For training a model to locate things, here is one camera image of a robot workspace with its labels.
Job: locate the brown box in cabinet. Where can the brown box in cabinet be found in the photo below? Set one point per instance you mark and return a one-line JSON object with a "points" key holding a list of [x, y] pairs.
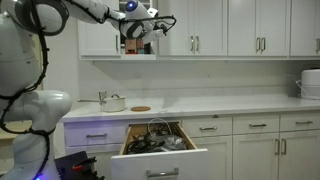
{"points": [[130, 46]]}

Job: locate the black case with red item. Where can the black case with red item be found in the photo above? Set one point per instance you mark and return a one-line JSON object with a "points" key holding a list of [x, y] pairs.
{"points": [[77, 166]]}

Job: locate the clear plastic bag with cables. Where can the clear plastic bag with cables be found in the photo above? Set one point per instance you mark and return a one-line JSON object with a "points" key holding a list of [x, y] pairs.
{"points": [[171, 143]]}

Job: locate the round cork trivet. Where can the round cork trivet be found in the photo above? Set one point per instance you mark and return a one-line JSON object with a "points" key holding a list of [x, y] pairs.
{"points": [[140, 108]]}

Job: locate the white upper cabinet double doors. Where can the white upper cabinet double doors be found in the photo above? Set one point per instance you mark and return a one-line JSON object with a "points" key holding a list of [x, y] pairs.
{"points": [[200, 30]]}

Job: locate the open wooden drawer white front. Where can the open wooden drawer white front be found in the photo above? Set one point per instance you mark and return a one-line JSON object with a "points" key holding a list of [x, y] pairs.
{"points": [[141, 158]]}

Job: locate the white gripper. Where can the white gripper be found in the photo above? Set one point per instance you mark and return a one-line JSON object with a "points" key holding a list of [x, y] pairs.
{"points": [[152, 29]]}

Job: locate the red box in cabinet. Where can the red box in cabinet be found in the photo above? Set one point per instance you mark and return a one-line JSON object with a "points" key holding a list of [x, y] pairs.
{"points": [[140, 46]]}

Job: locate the white pot with lid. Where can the white pot with lid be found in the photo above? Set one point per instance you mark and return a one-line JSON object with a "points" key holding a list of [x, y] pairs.
{"points": [[114, 103]]}

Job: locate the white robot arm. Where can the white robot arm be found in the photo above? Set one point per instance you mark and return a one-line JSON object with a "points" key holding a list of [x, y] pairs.
{"points": [[20, 73]]}

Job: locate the white rice cooker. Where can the white rice cooker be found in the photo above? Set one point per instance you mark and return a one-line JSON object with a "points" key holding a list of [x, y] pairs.
{"points": [[309, 84]]}

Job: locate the white cabinet door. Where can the white cabinet door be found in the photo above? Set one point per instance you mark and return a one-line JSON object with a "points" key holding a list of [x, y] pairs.
{"points": [[98, 40]]}

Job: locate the white lower cabinet doors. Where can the white lower cabinet doors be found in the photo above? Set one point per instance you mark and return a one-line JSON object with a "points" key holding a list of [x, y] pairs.
{"points": [[277, 156]]}

